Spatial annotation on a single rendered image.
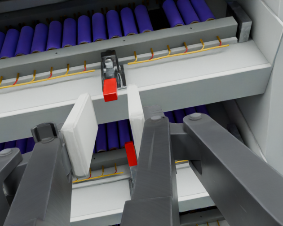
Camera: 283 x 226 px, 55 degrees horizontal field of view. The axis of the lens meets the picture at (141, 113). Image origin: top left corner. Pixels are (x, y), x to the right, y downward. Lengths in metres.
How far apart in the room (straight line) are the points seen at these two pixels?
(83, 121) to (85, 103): 0.02
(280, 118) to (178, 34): 0.17
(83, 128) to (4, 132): 0.21
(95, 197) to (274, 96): 0.29
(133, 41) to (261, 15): 0.15
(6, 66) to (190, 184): 0.30
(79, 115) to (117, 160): 0.29
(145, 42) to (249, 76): 0.13
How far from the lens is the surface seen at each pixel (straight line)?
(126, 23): 0.38
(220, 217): 0.58
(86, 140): 0.16
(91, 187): 0.45
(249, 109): 0.43
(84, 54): 0.34
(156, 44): 0.34
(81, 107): 0.17
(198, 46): 0.35
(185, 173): 0.44
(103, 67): 0.31
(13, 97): 0.36
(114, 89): 0.25
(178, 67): 0.33
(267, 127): 0.38
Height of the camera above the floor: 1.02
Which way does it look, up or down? 30 degrees down
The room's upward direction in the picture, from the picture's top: 10 degrees counter-clockwise
